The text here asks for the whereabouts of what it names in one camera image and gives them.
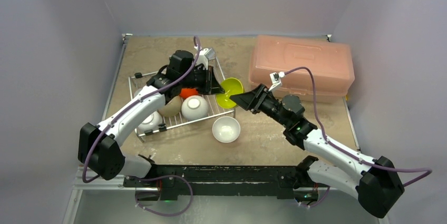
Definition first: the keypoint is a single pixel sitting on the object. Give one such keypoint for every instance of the white orange bowl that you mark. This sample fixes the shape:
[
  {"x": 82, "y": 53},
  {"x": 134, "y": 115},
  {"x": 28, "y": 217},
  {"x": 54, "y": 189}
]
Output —
[{"x": 194, "y": 108}]

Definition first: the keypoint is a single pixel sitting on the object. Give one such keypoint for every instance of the yellow green bowl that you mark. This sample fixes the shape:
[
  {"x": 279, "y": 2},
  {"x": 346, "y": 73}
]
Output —
[{"x": 231, "y": 86}]

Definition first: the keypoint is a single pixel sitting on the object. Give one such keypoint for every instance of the plain white bowl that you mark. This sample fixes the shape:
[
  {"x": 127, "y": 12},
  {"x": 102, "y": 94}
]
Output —
[{"x": 151, "y": 122}]

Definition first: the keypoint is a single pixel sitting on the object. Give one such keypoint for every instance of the pink plastic storage box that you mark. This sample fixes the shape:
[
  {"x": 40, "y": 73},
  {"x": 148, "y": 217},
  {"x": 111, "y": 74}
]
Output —
[{"x": 311, "y": 66}]

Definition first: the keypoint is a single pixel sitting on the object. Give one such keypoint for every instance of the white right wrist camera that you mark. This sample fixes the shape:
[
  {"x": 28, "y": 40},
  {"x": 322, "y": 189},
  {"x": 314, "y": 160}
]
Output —
[{"x": 276, "y": 80}]

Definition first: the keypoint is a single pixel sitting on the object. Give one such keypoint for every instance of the silver wire dish rack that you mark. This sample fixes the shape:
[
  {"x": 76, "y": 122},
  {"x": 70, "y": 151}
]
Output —
[{"x": 137, "y": 81}]

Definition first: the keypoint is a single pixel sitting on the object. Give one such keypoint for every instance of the cream white bowl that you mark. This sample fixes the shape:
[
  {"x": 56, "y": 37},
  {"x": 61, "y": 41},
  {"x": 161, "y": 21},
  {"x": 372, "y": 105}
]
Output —
[{"x": 172, "y": 108}]

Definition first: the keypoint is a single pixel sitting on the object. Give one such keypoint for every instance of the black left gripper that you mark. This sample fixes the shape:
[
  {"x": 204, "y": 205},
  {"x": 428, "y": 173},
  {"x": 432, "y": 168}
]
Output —
[{"x": 210, "y": 85}]

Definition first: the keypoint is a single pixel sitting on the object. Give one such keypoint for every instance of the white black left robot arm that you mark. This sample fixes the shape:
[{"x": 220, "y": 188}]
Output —
[{"x": 99, "y": 144}]

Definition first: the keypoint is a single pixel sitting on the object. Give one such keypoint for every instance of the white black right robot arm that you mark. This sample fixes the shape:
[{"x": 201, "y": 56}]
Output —
[{"x": 299, "y": 132}]

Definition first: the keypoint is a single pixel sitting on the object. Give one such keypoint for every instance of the black aluminium mounting rail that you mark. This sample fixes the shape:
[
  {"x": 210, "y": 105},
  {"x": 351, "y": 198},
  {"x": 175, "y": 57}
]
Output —
[{"x": 257, "y": 181}]

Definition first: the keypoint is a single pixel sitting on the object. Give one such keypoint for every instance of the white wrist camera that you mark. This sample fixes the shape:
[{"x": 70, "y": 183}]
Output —
[
  {"x": 205, "y": 56},
  {"x": 276, "y": 80}
]

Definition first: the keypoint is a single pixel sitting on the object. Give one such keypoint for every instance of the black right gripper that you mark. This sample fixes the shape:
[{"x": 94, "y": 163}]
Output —
[{"x": 259, "y": 97}]

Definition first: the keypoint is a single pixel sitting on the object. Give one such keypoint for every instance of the small white bowl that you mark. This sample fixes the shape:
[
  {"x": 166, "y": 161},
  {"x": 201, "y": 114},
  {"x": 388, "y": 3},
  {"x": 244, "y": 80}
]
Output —
[{"x": 226, "y": 129}]

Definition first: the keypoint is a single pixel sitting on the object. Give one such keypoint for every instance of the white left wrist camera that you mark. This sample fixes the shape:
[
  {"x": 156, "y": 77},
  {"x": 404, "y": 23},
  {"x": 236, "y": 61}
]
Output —
[{"x": 205, "y": 56}]

